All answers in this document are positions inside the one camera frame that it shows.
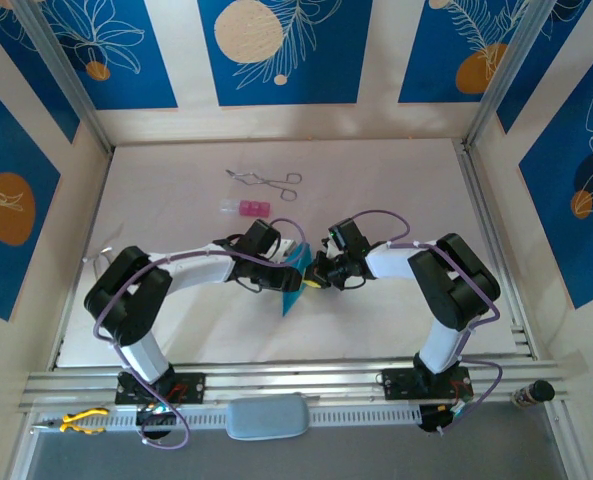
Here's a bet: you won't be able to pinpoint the yellow-handled pliers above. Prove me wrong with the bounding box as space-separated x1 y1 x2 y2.
33 407 111 435

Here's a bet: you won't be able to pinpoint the aluminium mounting rail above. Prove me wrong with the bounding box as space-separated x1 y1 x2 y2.
18 355 570 414

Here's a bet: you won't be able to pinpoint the dark capped labelled bottle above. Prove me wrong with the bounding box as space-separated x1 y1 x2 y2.
511 379 556 409

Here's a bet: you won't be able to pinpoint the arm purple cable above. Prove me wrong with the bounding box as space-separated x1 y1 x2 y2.
93 217 308 450
350 209 505 436

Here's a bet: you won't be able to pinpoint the aluminium side rail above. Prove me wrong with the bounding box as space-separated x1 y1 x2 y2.
456 140 537 357

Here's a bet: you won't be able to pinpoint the grey zip pouch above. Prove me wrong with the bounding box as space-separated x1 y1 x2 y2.
224 393 311 441

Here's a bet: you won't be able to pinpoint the slotted grey cable duct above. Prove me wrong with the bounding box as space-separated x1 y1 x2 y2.
33 403 422 432

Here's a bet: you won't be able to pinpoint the aluminium frame post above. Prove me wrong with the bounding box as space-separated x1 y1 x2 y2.
463 0 552 151
13 0 115 154

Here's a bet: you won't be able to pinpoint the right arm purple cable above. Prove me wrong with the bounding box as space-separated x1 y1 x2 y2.
350 209 505 436

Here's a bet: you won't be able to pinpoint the metal scissor-handle forceps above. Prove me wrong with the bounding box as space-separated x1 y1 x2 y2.
225 168 303 202

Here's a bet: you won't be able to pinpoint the white table cover sheet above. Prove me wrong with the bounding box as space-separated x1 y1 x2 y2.
55 139 535 370

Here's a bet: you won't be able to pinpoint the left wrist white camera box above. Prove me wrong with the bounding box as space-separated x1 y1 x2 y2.
271 237 298 264

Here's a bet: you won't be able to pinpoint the pink pill box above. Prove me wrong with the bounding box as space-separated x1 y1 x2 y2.
239 199 273 220

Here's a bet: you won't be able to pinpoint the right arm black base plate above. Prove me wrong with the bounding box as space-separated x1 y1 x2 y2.
381 367 473 401

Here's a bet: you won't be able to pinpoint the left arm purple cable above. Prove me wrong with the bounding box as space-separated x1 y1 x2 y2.
93 217 308 450

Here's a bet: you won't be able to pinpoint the blue paper sheet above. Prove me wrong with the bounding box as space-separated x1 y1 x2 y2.
279 241 312 318

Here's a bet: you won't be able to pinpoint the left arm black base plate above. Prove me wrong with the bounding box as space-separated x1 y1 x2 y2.
114 372 207 406

